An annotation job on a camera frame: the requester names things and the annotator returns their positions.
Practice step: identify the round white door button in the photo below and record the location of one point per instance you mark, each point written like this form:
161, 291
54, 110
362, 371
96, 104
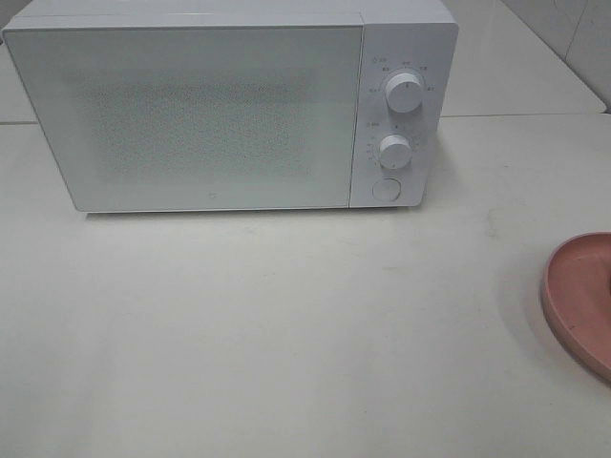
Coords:
386, 189

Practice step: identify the pink round plate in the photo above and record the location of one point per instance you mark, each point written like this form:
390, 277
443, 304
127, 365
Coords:
575, 293

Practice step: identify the white microwave door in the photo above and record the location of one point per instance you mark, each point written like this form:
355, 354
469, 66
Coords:
188, 119

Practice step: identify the lower white microwave knob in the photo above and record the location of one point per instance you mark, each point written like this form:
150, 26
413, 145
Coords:
395, 152

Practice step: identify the white microwave knob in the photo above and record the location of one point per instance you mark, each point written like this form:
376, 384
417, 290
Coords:
404, 92
395, 152

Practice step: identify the upper white microwave knob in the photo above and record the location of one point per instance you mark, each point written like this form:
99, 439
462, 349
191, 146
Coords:
404, 92

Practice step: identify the white microwave oven body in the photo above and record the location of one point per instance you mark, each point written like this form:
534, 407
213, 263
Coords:
397, 36

